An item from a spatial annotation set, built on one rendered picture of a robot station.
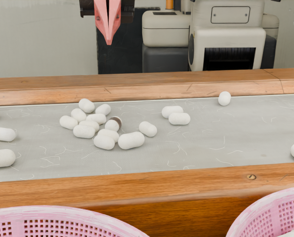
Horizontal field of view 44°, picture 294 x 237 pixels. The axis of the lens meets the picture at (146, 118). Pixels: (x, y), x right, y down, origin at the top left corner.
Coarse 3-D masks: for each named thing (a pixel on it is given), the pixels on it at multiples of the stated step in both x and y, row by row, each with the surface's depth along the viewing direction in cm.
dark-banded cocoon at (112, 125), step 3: (117, 117) 55; (108, 120) 54; (111, 120) 54; (114, 120) 54; (108, 123) 53; (111, 123) 53; (114, 123) 53; (117, 123) 54; (105, 126) 53; (108, 126) 53; (111, 126) 53; (114, 126) 53; (117, 126) 54; (108, 129) 53; (111, 129) 53; (114, 129) 53; (117, 129) 54
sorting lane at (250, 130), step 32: (256, 96) 71; (288, 96) 71; (32, 128) 56; (64, 128) 56; (128, 128) 56; (160, 128) 56; (192, 128) 56; (224, 128) 56; (256, 128) 56; (288, 128) 56; (32, 160) 46; (64, 160) 46; (96, 160) 46; (128, 160) 46; (160, 160) 46; (192, 160) 46; (224, 160) 46; (256, 160) 46; (288, 160) 46
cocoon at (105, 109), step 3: (102, 105) 60; (105, 105) 61; (108, 105) 61; (99, 108) 60; (102, 108) 60; (105, 108) 60; (108, 108) 61; (96, 111) 60; (99, 111) 59; (102, 111) 59; (105, 111) 60; (108, 111) 61; (105, 114) 60
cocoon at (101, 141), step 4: (96, 136) 49; (100, 136) 49; (104, 136) 49; (96, 140) 49; (100, 140) 49; (104, 140) 49; (108, 140) 48; (112, 140) 49; (96, 144) 49; (100, 144) 49; (104, 144) 48; (108, 144) 48; (112, 144) 49; (104, 148) 49; (108, 148) 49
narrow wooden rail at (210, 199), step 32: (0, 192) 35; (32, 192) 35; (64, 192) 35; (96, 192) 35; (128, 192) 35; (160, 192) 35; (192, 192) 35; (224, 192) 35; (256, 192) 36; (160, 224) 35; (192, 224) 36; (224, 224) 36
